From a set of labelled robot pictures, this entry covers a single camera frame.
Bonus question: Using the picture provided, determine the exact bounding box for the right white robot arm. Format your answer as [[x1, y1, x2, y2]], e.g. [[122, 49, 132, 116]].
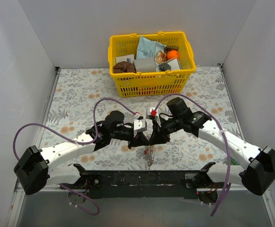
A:
[[147, 97, 275, 195]]

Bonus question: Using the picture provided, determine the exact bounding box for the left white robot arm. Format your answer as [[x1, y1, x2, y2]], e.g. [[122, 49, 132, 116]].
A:
[[14, 111, 149, 195]]

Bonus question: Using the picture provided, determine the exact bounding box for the floral patterned table mat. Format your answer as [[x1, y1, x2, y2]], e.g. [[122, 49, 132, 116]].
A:
[[37, 66, 241, 170]]

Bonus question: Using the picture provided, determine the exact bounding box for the white packet with black item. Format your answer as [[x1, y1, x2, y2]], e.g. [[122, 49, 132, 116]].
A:
[[156, 58, 182, 72]]

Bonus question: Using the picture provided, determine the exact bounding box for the yellow plastic basket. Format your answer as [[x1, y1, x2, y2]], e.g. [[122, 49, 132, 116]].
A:
[[108, 31, 196, 97]]

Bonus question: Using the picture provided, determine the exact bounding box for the clear wrapped pastry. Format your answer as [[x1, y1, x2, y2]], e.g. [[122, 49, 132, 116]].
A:
[[155, 50, 167, 64]]

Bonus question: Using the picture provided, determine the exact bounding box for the orange fruit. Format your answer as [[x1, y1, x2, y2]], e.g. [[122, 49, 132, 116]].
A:
[[166, 50, 180, 60]]

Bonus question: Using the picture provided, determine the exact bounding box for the grey box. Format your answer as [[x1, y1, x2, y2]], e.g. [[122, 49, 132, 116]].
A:
[[133, 58, 157, 73]]

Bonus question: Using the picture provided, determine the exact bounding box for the green blue box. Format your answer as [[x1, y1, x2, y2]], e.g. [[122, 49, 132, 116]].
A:
[[230, 158, 239, 166]]

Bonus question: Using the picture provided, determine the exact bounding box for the white box in basket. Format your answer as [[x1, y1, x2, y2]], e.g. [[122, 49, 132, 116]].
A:
[[116, 54, 135, 64]]

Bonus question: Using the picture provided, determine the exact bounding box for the light blue snack bag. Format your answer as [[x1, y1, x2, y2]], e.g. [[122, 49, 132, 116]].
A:
[[136, 36, 166, 59]]

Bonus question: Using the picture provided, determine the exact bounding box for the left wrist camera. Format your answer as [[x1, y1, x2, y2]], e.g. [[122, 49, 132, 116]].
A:
[[133, 119, 147, 137]]

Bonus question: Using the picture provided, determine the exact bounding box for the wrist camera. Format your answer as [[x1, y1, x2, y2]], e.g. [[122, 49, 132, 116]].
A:
[[133, 119, 147, 137], [146, 107, 161, 127]]

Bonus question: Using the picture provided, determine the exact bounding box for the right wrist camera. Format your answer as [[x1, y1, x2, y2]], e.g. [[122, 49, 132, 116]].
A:
[[146, 107, 161, 127]]

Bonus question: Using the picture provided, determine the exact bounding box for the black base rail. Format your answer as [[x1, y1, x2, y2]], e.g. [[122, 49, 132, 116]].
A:
[[65, 162, 224, 199]]

